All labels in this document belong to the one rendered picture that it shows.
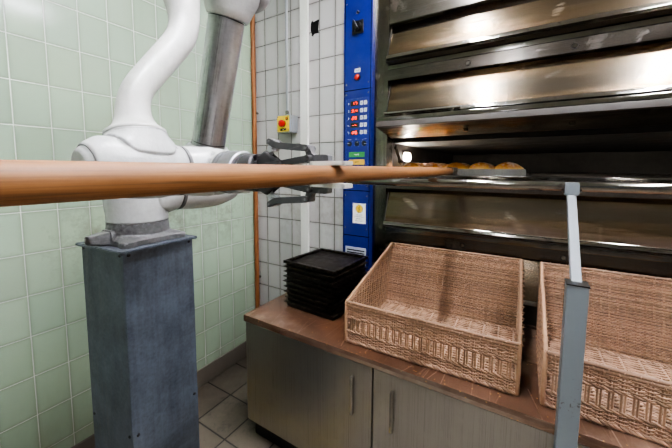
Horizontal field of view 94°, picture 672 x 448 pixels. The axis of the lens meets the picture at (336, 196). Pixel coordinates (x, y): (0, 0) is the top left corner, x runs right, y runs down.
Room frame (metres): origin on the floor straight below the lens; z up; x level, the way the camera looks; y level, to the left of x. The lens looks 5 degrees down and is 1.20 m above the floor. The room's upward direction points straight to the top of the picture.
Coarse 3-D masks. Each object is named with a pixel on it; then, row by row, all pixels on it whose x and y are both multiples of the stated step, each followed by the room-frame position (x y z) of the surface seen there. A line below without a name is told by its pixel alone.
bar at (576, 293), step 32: (576, 192) 0.84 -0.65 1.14; (608, 192) 0.82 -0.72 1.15; (640, 192) 0.79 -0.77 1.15; (576, 224) 0.78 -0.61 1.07; (576, 256) 0.73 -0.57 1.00; (576, 288) 0.66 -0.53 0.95; (576, 320) 0.66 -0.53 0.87; (576, 352) 0.66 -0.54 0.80; (576, 384) 0.66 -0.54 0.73; (576, 416) 0.66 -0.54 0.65
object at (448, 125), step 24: (408, 120) 1.33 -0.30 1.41; (432, 120) 1.28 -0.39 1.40; (456, 120) 1.23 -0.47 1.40; (480, 120) 1.19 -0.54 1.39; (504, 120) 1.17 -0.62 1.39; (528, 120) 1.15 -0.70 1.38; (552, 120) 1.12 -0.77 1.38; (576, 120) 1.10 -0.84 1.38; (600, 120) 1.08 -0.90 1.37; (624, 120) 1.06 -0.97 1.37; (648, 120) 1.04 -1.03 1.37
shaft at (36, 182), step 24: (0, 168) 0.19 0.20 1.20; (24, 168) 0.20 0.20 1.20; (48, 168) 0.21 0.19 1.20; (72, 168) 0.22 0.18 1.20; (96, 168) 0.23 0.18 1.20; (120, 168) 0.24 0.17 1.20; (144, 168) 0.26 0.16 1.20; (168, 168) 0.28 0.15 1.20; (192, 168) 0.30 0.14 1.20; (216, 168) 0.32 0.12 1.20; (240, 168) 0.35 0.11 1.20; (264, 168) 0.38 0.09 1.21; (288, 168) 0.42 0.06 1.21; (312, 168) 0.46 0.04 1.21; (336, 168) 0.52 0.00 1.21; (360, 168) 0.60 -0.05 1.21; (384, 168) 0.70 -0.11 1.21; (408, 168) 0.84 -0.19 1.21; (432, 168) 1.05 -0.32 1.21; (0, 192) 0.19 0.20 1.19; (24, 192) 0.20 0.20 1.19; (48, 192) 0.21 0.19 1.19; (72, 192) 0.22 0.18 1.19; (96, 192) 0.23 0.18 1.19; (120, 192) 0.24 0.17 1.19; (144, 192) 0.26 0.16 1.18; (168, 192) 0.28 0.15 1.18; (192, 192) 0.30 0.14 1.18
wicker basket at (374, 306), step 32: (384, 256) 1.38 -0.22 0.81; (416, 256) 1.41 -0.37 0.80; (448, 256) 1.34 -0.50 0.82; (480, 256) 1.28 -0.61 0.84; (384, 288) 1.39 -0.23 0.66; (416, 288) 1.36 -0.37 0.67; (448, 288) 1.30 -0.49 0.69; (480, 288) 1.25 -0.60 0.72; (512, 288) 1.19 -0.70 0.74; (352, 320) 1.07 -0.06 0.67; (384, 320) 1.01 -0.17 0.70; (416, 320) 0.95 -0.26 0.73; (448, 320) 1.23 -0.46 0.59; (480, 320) 1.21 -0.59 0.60; (512, 320) 1.17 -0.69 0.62; (384, 352) 1.00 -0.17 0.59; (416, 352) 0.95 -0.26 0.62; (448, 352) 0.90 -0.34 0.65; (480, 352) 0.86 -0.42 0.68; (512, 352) 1.00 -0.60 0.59; (512, 384) 0.82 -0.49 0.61
